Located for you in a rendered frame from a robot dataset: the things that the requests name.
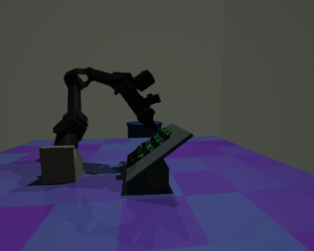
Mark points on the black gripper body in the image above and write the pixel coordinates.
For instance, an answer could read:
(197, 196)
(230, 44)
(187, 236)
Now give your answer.
(140, 109)

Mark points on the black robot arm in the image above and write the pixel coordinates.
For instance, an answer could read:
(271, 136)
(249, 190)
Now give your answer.
(70, 130)

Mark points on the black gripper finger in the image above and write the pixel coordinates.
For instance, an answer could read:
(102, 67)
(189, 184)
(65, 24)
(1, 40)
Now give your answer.
(150, 123)

